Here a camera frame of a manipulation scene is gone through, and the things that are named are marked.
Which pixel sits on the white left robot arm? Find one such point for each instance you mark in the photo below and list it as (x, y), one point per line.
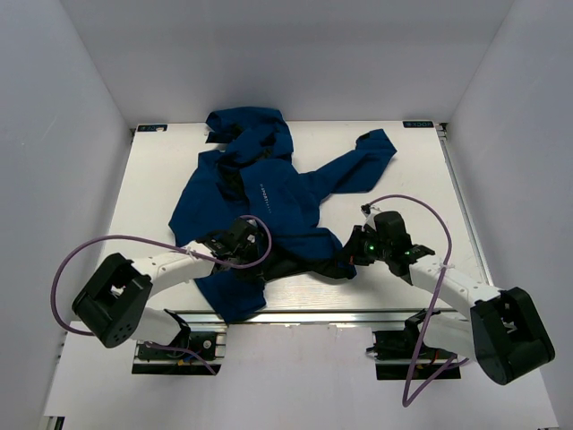
(113, 305)

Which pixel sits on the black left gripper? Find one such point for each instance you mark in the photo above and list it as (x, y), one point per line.
(257, 272)

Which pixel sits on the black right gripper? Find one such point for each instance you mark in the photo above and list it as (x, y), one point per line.
(353, 246)

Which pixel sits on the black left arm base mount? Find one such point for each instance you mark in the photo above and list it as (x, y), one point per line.
(201, 355)

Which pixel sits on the right blue table label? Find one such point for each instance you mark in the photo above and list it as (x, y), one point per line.
(418, 124)

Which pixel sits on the aluminium table front rail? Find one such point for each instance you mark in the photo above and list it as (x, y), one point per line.
(315, 317)

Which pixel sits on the blue zip-up jacket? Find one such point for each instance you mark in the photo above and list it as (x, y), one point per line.
(254, 174)

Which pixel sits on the blue table label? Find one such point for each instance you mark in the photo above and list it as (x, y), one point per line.
(418, 124)
(151, 128)

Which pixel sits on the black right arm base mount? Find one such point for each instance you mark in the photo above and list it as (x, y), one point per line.
(392, 352)

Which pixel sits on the left blue table label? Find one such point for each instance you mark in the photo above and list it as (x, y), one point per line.
(151, 128)

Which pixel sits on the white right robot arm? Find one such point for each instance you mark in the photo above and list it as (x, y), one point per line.
(499, 329)

